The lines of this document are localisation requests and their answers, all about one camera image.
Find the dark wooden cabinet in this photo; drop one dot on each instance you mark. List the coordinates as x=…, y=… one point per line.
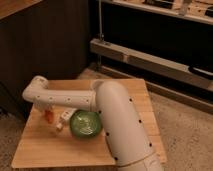
x=50, y=39

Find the white plastic bottle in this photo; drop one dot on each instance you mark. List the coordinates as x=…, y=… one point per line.
x=64, y=118

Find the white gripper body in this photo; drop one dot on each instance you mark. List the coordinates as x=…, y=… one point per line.
x=42, y=107

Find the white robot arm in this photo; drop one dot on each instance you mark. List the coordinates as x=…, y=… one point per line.
x=127, y=138

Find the metal pole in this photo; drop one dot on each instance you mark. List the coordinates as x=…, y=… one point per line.
x=101, y=35

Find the wooden shelf unit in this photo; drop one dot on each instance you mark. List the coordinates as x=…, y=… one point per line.
x=170, y=38

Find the wooden table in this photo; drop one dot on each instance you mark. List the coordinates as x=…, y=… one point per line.
x=43, y=146

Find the green bowl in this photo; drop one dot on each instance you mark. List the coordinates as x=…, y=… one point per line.
x=85, y=124

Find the orange red pepper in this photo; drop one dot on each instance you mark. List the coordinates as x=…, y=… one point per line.
x=49, y=116

